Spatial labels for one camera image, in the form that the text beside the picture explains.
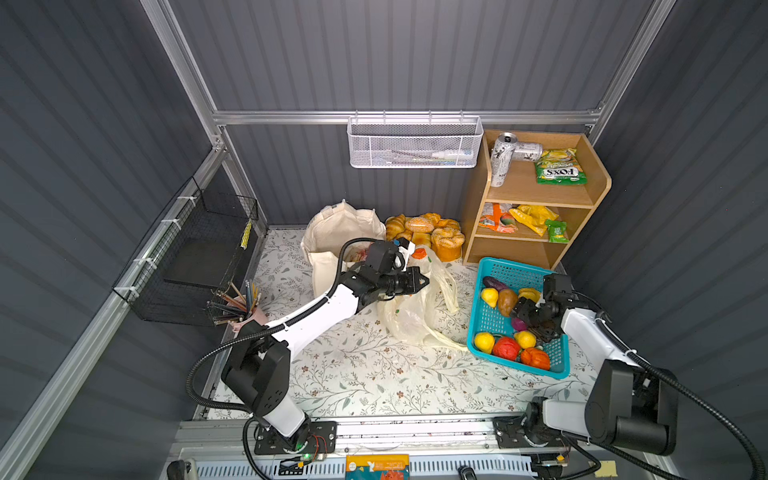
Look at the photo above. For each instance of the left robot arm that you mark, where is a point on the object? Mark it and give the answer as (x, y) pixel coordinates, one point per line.
(257, 370)

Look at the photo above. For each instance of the yellow fruit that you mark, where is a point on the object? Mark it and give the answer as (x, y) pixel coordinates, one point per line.
(484, 342)
(525, 339)

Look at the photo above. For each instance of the orange snack packet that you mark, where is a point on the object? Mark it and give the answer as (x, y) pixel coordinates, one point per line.
(496, 217)

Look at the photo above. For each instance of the orange pumpkin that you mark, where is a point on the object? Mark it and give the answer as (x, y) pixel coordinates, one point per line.
(535, 358)

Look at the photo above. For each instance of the yellow snack packet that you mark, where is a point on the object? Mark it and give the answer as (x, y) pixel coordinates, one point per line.
(533, 217)

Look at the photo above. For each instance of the green candy bag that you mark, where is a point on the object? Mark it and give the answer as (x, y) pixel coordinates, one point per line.
(559, 167)

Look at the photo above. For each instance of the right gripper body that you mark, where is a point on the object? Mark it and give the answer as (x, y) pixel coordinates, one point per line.
(533, 315)

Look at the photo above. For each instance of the sugared bun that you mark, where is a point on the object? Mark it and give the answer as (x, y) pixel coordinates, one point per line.
(419, 225)

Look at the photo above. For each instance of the teal orange card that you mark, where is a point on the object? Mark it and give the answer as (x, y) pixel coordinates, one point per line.
(377, 467)

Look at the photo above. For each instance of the yellow bread tray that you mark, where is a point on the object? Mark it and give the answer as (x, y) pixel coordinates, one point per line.
(423, 240)

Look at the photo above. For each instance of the yellow fruit centre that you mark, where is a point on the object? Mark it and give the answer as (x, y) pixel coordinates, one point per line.
(525, 339)

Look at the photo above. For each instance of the yellow plastic grocery bag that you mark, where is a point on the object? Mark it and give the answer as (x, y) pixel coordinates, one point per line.
(412, 318)

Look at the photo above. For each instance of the purple eggplant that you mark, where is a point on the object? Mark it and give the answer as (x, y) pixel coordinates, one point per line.
(492, 282)

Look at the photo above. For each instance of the canvas tote bag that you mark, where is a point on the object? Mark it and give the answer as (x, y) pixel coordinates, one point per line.
(328, 231)

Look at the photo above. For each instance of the red tomato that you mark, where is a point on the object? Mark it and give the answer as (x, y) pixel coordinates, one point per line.
(507, 348)

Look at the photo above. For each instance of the yellow fruit bottom left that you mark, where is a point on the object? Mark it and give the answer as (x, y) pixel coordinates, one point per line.
(484, 342)

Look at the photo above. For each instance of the pink pencil cup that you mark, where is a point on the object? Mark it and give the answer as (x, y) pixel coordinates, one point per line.
(235, 306)

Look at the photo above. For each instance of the wooden shelf unit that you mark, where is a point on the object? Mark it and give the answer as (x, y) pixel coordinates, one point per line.
(574, 205)

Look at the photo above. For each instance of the brown potato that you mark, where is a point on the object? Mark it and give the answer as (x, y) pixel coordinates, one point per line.
(507, 300)

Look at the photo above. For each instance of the braided bread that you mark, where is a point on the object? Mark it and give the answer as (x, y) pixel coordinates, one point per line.
(395, 226)

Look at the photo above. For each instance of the purple onion right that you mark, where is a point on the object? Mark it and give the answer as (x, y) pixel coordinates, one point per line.
(519, 325)

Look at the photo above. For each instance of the tall white energy can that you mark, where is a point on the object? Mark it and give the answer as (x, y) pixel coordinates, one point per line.
(501, 156)

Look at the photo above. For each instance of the small green packet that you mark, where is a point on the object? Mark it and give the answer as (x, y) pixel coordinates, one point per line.
(557, 231)

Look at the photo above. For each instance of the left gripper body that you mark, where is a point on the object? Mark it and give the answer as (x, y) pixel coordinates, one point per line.
(398, 282)

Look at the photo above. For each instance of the toothpaste tube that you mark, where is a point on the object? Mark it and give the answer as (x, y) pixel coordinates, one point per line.
(460, 156)

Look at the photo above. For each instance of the lying white can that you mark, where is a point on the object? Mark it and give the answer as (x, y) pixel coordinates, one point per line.
(524, 151)

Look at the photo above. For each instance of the black wire wall basket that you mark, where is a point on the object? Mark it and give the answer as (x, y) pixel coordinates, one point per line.
(204, 241)

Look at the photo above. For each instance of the white wire wall basket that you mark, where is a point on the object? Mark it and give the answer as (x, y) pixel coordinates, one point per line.
(407, 142)

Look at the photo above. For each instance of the yellow pear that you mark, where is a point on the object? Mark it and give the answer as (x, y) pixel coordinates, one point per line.
(490, 297)

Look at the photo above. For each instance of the round sugared bread loaf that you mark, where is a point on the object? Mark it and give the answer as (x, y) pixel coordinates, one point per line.
(447, 243)

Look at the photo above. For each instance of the teal plastic basket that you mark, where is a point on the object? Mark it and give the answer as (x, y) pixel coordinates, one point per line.
(484, 319)

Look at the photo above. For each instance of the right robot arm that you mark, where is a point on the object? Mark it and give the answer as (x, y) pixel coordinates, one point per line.
(627, 406)

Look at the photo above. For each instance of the yellow corn piece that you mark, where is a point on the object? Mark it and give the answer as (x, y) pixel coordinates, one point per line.
(530, 293)

